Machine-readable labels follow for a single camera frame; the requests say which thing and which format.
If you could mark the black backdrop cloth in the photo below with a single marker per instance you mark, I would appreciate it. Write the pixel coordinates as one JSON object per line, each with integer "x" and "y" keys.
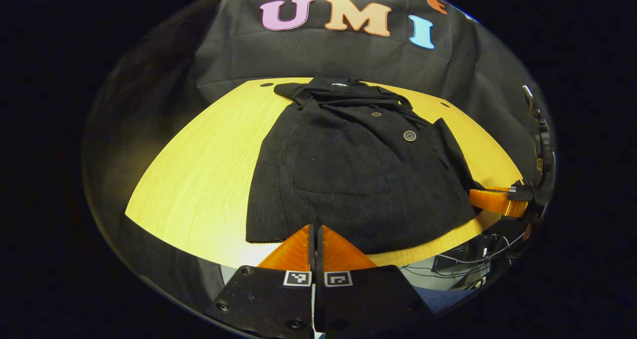
{"x": 323, "y": 55}

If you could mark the black device box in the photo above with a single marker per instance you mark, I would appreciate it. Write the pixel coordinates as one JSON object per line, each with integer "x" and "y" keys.
{"x": 463, "y": 254}

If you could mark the black buttoned jacket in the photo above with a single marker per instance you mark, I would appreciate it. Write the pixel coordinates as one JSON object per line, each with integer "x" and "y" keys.
{"x": 348, "y": 179}

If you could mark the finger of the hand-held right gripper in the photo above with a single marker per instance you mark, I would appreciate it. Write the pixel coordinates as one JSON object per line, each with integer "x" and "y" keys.
{"x": 492, "y": 199}

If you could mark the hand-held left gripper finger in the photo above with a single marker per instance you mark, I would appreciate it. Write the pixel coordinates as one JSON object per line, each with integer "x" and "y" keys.
{"x": 311, "y": 254}
{"x": 319, "y": 254}

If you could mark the blue cloth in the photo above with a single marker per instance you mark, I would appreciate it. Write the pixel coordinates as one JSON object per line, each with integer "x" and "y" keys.
{"x": 443, "y": 299}

